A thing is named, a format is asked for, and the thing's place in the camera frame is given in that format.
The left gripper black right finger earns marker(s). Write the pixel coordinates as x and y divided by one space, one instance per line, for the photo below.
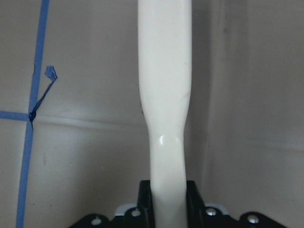
195 206

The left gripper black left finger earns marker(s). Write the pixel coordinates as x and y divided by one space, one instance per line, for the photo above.
144 203

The cream brush with black bristles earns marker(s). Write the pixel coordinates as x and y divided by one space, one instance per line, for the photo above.
165 69

